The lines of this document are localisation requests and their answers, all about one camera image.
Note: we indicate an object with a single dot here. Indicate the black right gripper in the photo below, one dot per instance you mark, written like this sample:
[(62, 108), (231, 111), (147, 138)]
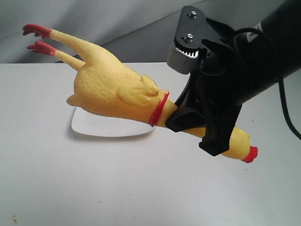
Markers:
[(212, 95)]

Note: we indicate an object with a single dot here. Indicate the yellow rubber chicken toy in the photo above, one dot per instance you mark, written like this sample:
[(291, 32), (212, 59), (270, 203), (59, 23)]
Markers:
[(103, 85)]

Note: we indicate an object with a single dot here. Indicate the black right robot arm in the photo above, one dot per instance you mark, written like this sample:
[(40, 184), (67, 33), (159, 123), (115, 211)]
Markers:
[(272, 50)]

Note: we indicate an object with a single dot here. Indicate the grey backdrop cloth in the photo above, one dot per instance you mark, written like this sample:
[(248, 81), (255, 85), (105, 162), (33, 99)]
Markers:
[(133, 30)]

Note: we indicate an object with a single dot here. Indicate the white square plate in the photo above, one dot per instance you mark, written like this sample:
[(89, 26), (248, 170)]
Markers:
[(99, 126)]

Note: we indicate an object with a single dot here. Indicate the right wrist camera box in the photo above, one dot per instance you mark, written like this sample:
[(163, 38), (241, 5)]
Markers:
[(184, 50)]

